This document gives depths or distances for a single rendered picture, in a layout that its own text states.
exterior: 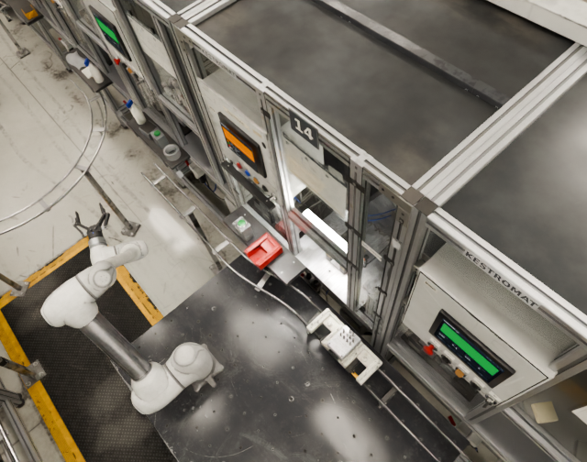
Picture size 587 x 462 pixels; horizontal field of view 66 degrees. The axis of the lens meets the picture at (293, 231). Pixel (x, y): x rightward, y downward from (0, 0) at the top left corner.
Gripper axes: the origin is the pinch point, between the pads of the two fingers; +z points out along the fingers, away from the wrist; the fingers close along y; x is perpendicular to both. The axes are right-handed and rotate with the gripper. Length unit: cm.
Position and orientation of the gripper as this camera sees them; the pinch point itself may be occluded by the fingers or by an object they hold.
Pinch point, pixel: (89, 209)
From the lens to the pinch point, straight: 278.8
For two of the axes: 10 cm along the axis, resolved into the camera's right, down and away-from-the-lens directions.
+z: -3.9, -8.3, 4.0
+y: 9.2, -3.6, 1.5
